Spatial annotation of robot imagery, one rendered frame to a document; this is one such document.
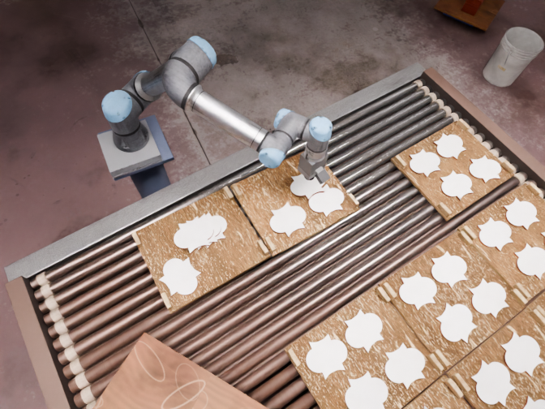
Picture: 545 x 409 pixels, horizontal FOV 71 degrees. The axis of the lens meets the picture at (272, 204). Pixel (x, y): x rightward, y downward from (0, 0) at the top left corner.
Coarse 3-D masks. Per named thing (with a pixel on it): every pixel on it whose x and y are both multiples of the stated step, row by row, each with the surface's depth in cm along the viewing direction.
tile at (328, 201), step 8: (320, 192) 156; (328, 192) 156; (336, 192) 156; (312, 200) 154; (320, 200) 154; (328, 200) 154; (336, 200) 154; (312, 208) 152; (320, 208) 152; (328, 208) 152; (336, 208) 152
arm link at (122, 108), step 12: (108, 96) 149; (120, 96) 149; (132, 96) 151; (108, 108) 147; (120, 108) 146; (132, 108) 151; (108, 120) 151; (120, 120) 149; (132, 120) 153; (120, 132) 155
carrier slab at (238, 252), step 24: (216, 192) 155; (168, 216) 149; (192, 216) 149; (240, 216) 150; (144, 240) 144; (168, 240) 144; (240, 240) 146; (192, 264) 140; (216, 264) 141; (240, 264) 141; (168, 288) 136
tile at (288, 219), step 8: (288, 208) 152; (296, 208) 152; (280, 216) 150; (288, 216) 150; (296, 216) 150; (304, 216) 150; (272, 224) 148; (280, 224) 148; (288, 224) 148; (296, 224) 148; (280, 232) 147; (288, 232) 147
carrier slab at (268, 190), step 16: (288, 160) 163; (256, 176) 159; (272, 176) 159; (288, 176) 160; (256, 192) 155; (272, 192) 156; (288, 192) 156; (256, 208) 152; (272, 208) 152; (304, 208) 153; (352, 208) 154; (256, 224) 149; (304, 224) 150; (320, 224) 150; (272, 240) 146; (288, 240) 146; (272, 256) 144
